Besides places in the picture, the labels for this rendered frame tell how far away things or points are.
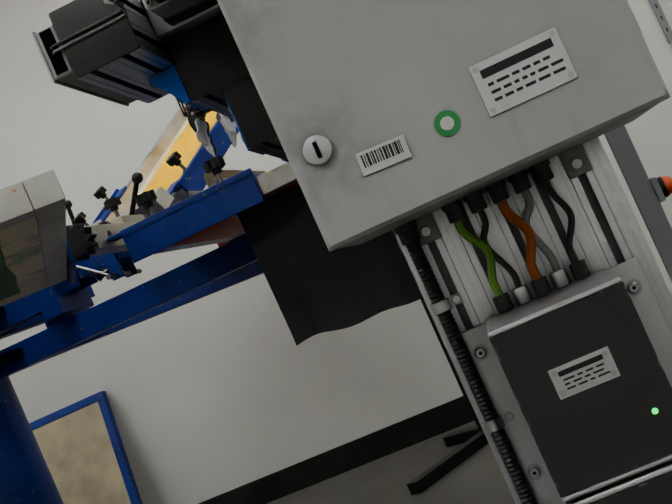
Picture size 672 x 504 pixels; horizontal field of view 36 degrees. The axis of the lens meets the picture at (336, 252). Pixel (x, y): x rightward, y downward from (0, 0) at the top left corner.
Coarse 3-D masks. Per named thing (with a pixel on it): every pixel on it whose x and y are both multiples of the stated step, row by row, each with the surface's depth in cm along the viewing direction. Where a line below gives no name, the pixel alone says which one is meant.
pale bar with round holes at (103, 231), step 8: (104, 224) 208; (112, 224) 212; (120, 224) 215; (128, 224) 219; (96, 232) 203; (104, 232) 207; (112, 232) 210; (96, 240) 202; (104, 240) 205; (120, 240) 212; (96, 248) 202; (104, 248) 205; (112, 248) 210; (120, 248) 216
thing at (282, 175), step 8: (280, 168) 198; (288, 168) 197; (264, 176) 198; (272, 176) 198; (280, 176) 198; (288, 176) 197; (264, 184) 198; (272, 184) 198; (280, 184) 198; (288, 184) 200; (264, 192) 199; (272, 192) 201; (216, 240) 247; (224, 240) 256; (168, 248) 218; (176, 248) 225; (184, 248) 232
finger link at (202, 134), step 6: (198, 120) 229; (198, 126) 228; (204, 126) 230; (198, 132) 228; (204, 132) 230; (198, 138) 227; (204, 138) 230; (210, 138) 230; (204, 144) 229; (210, 144) 230; (210, 150) 230
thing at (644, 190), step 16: (624, 128) 197; (624, 144) 198; (624, 160) 198; (640, 160) 197; (624, 176) 198; (640, 176) 197; (640, 192) 197; (656, 192) 196; (640, 208) 198; (656, 208) 197; (656, 224) 197; (656, 240) 197
